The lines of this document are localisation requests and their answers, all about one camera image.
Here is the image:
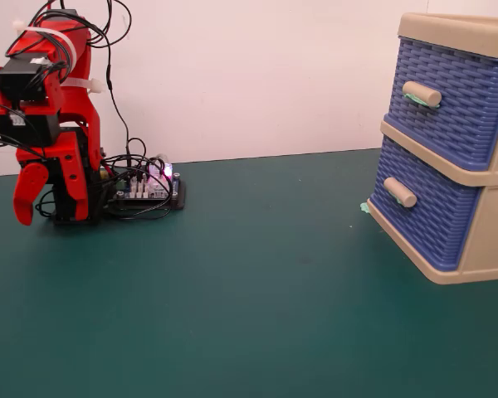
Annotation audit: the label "red gripper with motor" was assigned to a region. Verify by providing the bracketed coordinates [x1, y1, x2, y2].
[0, 110, 89, 227]

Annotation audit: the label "beige cylindrical drawer handle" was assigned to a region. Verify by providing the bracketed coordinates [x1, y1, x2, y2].
[402, 80, 443, 108]
[382, 176, 418, 209]

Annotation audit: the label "blue woven plastic drawer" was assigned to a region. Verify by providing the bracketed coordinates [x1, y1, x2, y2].
[369, 134, 483, 269]

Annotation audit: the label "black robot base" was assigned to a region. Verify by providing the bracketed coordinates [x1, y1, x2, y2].
[49, 127, 109, 226]

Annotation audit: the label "beige plastic drawer cabinet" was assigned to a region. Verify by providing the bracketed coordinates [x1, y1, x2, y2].
[365, 12, 498, 286]

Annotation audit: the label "controller board with lit LEDs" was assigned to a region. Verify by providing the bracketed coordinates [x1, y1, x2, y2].
[106, 159, 189, 211]

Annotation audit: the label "white zip tie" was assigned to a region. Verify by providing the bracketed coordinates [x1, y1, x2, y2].
[11, 18, 79, 72]
[59, 77, 105, 95]

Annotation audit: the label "dark green table mat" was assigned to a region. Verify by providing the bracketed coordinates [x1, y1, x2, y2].
[0, 148, 498, 398]

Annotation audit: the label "green tape strip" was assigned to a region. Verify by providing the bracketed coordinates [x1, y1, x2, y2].
[403, 93, 442, 110]

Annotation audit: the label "thin black servo wires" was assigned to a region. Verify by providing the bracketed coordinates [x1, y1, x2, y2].
[0, 0, 133, 161]

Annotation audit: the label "black jumper wire bundle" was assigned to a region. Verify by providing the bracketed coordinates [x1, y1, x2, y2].
[35, 153, 176, 221]

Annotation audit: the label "black power cable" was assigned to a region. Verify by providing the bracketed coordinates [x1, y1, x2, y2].
[105, 0, 149, 167]

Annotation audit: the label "blue woven drawer with taped handle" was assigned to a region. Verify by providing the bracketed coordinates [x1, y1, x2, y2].
[383, 36, 498, 172]

